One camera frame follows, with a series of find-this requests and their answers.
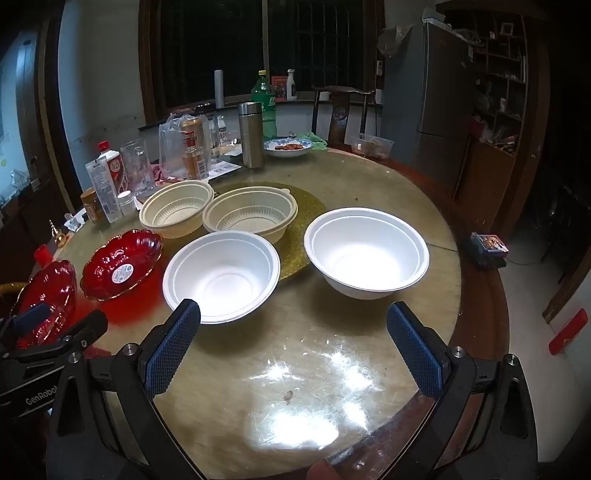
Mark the white carton box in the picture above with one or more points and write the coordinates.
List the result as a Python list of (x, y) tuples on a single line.
[(104, 189)]

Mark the clear glass mug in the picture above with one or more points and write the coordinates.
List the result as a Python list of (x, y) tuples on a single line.
[(136, 166)]

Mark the grey refrigerator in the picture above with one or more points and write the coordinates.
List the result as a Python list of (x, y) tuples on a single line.
[(429, 92)]

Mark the crumpled plastic bag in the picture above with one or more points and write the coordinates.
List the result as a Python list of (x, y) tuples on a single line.
[(395, 39)]

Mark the red food pieces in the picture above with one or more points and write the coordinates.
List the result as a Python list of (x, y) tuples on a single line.
[(290, 147)]

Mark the crumpled clear wrapper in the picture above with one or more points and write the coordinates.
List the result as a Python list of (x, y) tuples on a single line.
[(76, 223)]

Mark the small clear bottle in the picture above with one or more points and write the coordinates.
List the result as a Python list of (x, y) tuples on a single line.
[(221, 131)]

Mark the steel thermos flask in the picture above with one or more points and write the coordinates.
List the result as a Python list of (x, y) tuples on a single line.
[(251, 138)]

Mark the dark window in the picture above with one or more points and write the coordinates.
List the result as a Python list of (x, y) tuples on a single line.
[(207, 46)]

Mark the small amber bottle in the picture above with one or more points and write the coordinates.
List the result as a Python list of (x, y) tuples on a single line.
[(196, 164)]

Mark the blue white patterned plate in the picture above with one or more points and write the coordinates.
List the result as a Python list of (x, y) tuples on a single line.
[(288, 153)]

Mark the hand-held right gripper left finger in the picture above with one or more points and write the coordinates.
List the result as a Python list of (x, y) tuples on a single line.
[(173, 350)]

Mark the red plastic cup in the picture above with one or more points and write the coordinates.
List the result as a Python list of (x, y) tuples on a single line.
[(42, 256)]

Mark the white bottle with red cap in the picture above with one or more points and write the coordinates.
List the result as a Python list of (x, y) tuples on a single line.
[(114, 170)]

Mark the white plastic roll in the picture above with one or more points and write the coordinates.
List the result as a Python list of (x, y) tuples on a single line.
[(219, 87)]

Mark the red glass plate with sticker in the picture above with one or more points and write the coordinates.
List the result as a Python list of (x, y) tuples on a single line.
[(106, 258)]

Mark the green cloth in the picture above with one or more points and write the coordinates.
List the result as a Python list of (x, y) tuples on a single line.
[(316, 141)]

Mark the flat printed packet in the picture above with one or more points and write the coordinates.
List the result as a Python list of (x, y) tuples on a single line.
[(166, 173)]

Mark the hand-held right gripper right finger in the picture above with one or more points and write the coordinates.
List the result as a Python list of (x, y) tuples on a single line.
[(415, 350)]

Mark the clear plastic bag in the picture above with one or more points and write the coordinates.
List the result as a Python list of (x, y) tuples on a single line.
[(168, 147)]

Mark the small white pill bottle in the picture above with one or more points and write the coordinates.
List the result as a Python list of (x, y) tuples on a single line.
[(126, 203)]

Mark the dark wooden shelf cabinet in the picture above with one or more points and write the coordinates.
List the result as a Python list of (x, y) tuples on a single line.
[(503, 138)]

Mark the beige plastic bowl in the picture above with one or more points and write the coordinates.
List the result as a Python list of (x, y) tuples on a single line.
[(251, 212), (175, 207)]

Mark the brown jar with gold lid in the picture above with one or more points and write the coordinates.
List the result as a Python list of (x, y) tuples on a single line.
[(92, 207)]

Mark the white spray bottle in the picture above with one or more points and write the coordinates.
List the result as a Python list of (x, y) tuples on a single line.
[(291, 87)]

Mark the white printed paper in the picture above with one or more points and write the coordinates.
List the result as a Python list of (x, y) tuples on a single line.
[(226, 164)]

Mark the white foam bowl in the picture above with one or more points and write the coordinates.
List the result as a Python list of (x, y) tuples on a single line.
[(221, 272), (364, 249)]

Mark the clear plastic food container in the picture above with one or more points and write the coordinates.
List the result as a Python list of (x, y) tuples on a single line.
[(374, 146)]

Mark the dark wooden chair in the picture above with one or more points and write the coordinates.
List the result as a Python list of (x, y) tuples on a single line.
[(341, 115)]

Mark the red white floor object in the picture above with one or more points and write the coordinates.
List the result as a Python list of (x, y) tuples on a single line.
[(569, 332)]

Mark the gold gourd ornament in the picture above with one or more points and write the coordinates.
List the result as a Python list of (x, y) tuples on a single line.
[(57, 235)]

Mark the green plastic bottle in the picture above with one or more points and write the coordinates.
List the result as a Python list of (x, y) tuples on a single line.
[(264, 92)]

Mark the red card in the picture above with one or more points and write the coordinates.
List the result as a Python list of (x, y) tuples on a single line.
[(279, 87)]

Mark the colourful card box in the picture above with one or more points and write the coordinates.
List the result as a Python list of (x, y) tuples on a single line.
[(490, 247)]

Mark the gold red can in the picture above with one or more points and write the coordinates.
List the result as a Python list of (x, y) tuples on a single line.
[(193, 131)]

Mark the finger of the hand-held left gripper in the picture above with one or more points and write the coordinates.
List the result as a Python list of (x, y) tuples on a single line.
[(78, 333), (31, 317)]

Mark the gold round mat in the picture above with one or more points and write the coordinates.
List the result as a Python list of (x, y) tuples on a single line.
[(310, 205)]

